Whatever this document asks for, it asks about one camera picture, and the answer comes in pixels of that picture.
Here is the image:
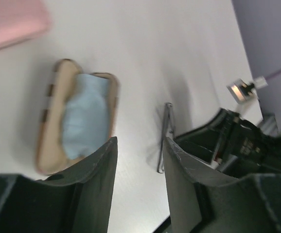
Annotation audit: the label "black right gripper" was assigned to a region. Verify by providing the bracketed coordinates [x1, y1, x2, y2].
[174, 108, 241, 165]

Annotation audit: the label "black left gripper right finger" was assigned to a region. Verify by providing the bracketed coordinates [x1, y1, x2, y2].
[163, 138, 281, 233]

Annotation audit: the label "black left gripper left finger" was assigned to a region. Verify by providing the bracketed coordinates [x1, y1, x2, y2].
[0, 137, 118, 233]

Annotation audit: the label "thin wire frame glasses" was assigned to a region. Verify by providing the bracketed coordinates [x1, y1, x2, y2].
[157, 102, 176, 174]

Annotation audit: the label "plaid glasses case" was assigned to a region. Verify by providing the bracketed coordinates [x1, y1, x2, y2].
[36, 59, 119, 175]

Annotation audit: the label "pink glasses case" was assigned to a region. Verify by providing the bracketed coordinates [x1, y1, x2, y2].
[0, 0, 51, 49]

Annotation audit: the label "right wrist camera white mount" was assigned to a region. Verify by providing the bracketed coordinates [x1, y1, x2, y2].
[227, 76, 268, 104]

